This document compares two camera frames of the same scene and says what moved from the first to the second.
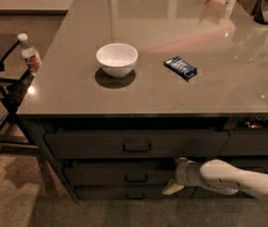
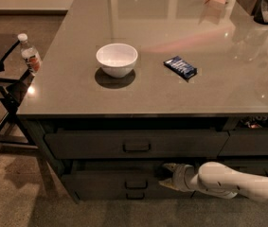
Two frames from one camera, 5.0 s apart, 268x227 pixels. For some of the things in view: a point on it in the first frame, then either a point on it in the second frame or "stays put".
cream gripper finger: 171,188 → 169,183
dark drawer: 137,143 stays put
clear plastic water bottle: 30,54 stays put
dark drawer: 254,142 stays put
